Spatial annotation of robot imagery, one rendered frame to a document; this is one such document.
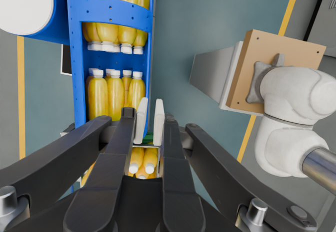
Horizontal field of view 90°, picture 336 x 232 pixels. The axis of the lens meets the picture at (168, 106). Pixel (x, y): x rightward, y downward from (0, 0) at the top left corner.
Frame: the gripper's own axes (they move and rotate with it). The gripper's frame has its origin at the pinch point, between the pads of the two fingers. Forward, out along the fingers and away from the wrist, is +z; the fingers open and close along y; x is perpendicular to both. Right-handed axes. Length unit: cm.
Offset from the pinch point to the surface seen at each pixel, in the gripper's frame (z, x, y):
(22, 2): 57, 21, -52
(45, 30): 59, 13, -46
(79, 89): 39.1, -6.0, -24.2
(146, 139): 70, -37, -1
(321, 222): 153, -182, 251
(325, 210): 154, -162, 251
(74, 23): 39.4, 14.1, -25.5
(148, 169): 48, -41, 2
